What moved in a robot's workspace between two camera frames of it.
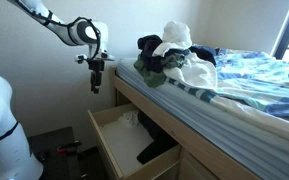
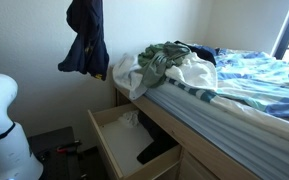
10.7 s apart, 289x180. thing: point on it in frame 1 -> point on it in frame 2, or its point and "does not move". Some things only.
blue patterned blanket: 256,81 does not move
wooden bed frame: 199,158 does not move
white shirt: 176,35 -> 127,73
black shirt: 152,63 -> 88,53
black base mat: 60,156 does not move
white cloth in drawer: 129,119 does not move
